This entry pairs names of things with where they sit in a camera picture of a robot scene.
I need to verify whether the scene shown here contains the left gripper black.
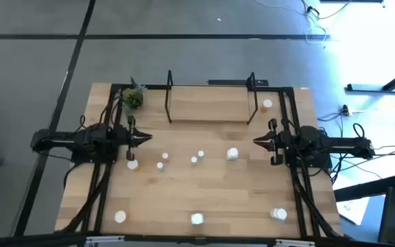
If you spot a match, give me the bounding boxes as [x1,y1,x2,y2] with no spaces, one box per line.
[120,115,153,161]

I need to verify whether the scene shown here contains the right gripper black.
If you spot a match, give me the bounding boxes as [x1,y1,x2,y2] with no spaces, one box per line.
[252,118,289,167]

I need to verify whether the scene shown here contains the large orange bottle white cap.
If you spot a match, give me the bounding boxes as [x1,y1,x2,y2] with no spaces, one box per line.
[126,158,142,172]
[260,99,274,115]

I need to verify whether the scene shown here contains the white medicine bottle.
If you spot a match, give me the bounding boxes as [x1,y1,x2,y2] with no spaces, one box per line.
[269,207,289,221]
[190,212,205,226]
[225,147,240,161]

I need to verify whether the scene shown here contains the potted green succulent plant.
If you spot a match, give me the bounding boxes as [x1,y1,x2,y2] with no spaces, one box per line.
[121,76,148,117]

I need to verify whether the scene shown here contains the black flat strip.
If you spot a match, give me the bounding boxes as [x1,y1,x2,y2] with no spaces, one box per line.
[206,79,270,86]

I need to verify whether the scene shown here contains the white bottle front left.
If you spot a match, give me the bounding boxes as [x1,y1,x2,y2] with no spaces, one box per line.
[114,209,130,224]

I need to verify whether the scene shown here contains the black floor bar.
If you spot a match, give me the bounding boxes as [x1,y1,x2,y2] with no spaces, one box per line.
[333,172,395,203]

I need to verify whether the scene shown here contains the white paper sheet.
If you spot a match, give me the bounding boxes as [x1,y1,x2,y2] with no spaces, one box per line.
[336,196,370,226]

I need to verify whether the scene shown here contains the black desk stand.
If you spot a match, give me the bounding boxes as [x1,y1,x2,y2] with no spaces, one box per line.
[346,62,395,94]

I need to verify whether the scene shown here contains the black table edge beam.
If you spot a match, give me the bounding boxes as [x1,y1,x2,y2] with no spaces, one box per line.
[0,231,395,247]

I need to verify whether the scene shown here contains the wooden shelf black metal frame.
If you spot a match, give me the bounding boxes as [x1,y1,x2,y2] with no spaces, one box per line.
[164,69,259,126]

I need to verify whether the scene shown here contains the black cable bundle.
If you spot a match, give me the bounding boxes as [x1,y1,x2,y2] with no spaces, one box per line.
[291,167,343,238]
[58,161,113,234]

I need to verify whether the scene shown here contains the silver metal bracket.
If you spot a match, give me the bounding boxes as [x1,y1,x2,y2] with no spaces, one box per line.
[84,235,125,245]
[274,239,317,247]

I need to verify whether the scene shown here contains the white floor cable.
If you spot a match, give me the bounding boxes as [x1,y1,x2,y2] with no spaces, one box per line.
[254,0,331,45]

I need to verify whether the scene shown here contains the black floor cable with plug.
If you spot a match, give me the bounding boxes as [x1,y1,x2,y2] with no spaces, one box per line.
[302,0,351,20]

